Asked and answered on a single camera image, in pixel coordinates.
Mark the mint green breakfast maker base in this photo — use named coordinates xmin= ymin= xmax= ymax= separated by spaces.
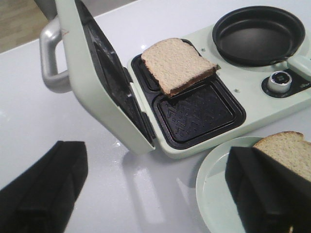
xmin=128 ymin=26 xmax=311 ymax=159

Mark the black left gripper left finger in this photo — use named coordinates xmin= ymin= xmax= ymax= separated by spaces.
xmin=0 ymin=141 xmax=87 ymax=233

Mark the mint green round plate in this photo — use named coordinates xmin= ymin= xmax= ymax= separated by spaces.
xmin=196 ymin=136 xmax=261 ymax=233

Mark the left silver control knob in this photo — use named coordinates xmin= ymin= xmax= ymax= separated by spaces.
xmin=267 ymin=71 xmax=293 ymax=94

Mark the white bread slice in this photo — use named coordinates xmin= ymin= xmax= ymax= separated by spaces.
xmin=141 ymin=38 xmax=217 ymax=97
xmin=253 ymin=131 xmax=311 ymax=181

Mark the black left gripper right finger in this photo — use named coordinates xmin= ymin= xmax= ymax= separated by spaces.
xmin=225 ymin=147 xmax=311 ymax=233

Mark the black round frying pan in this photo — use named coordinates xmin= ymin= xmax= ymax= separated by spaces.
xmin=212 ymin=6 xmax=311 ymax=80

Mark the mint green breakfast maker lid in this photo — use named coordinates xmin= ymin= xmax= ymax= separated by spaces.
xmin=39 ymin=0 xmax=155 ymax=154

